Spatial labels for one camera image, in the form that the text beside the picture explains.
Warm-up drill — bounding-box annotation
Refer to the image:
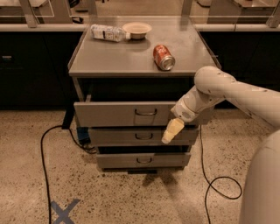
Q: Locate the black floor cable left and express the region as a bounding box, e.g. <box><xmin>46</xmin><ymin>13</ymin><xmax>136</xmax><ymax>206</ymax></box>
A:
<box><xmin>39</xmin><ymin>124</ymin><xmax>97</xmax><ymax>224</ymax></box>

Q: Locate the blue tape cross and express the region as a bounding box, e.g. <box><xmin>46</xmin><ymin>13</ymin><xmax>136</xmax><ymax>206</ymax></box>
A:
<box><xmin>51</xmin><ymin>199</ymin><xmax>80</xmax><ymax>224</ymax></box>

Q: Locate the clear plastic water bottle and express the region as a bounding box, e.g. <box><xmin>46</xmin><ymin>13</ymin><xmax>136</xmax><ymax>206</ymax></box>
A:
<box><xmin>90</xmin><ymin>24</ymin><xmax>130</xmax><ymax>42</ymax></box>

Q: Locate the beige paper bowl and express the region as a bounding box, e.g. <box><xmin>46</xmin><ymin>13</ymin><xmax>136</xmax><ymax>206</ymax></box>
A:
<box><xmin>122</xmin><ymin>22</ymin><xmax>152</xmax><ymax>39</ymax></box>

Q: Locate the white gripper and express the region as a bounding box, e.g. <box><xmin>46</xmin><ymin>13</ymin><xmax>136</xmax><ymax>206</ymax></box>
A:
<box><xmin>162</xmin><ymin>86</ymin><xmax>224</xmax><ymax>144</ymax></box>

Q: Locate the black floor cable right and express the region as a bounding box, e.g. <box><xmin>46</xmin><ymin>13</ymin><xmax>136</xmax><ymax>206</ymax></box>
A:
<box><xmin>199</xmin><ymin>125</ymin><xmax>243</xmax><ymax>224</ymax></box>

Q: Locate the grey top drawer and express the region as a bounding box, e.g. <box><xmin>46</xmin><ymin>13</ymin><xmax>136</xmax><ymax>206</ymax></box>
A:
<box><xmin>74</xmin><ymin>101</ymin><xmax>175</xmax><ymax>128</ymax></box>

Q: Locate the red soda can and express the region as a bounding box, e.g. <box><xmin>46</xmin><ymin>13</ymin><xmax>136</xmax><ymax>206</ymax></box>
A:
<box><xmin>153</xmin><ymin>45</ymin><xmax>175</xmax><ymax>71</ymax></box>

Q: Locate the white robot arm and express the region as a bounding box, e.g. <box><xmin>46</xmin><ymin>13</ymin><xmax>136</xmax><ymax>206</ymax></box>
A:
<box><xmin>162</xmin><ymin>66</ymin><xmax>280</xmax><ymax>224</ymax></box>

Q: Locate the grey bottom drawer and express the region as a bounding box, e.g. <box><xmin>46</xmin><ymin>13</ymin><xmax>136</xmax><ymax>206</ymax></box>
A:
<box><xmin>96</xmin><ymin>152</ymin><xmax>191</xmax><ymax>169</ymax></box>

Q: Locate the white long counter rail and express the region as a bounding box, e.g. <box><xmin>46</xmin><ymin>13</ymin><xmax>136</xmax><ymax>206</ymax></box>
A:
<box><xmin>0</xmin><ymin>24</ymin><xmax>273</xmax><ymax>32</ymax></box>

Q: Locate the grey drawer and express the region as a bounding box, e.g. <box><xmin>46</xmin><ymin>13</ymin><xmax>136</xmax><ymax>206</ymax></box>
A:
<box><xmin>88</xmin><ymin>126</ymin><xmax>199</xmax><ymax>147</ymax></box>
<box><xmin>96</xmin><ymin>152</ymin><xmax>191</xmax><ymax>169</ymax></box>
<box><xmin>74</xmin><ymin>101</ymin><xmax>175</xmax><ymax>128</ymax></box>

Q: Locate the grey middle drawer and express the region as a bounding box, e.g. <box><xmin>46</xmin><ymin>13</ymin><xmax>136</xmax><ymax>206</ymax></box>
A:
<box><xmin>88</xmin><ymin>126</ymin><xmax>199</xmax><ymax>147</ymax></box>

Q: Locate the black floor cable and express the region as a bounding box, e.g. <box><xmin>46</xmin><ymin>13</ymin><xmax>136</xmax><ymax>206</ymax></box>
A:
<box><xmin>199</xmin><ymin>125</ymin><xmax>243</xmax><ymax>224</ymax></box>
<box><xmin>39</xmin><ymin>124</ymin><xmax>97</xmax><ymax>224</ymax></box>

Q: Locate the grey metal drawer cabinet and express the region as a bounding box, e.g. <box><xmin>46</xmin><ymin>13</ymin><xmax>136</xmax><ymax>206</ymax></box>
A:
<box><xmin>69</xmin><ymin>17</ymin><xmax>215</xmax><ymax>172</ymax></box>

